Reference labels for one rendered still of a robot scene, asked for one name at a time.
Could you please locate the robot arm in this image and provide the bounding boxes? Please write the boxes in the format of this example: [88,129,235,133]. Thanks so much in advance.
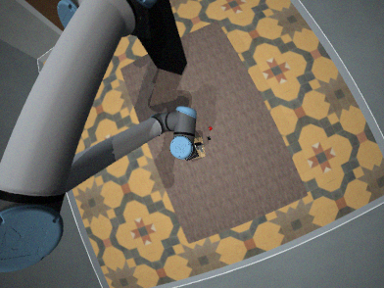
[0,0,197,272]

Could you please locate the tan mat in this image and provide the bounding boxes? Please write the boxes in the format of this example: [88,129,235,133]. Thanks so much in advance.
[194,137,206,159]

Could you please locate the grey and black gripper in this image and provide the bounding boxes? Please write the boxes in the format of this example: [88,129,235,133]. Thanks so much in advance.
[186,142,204,161]

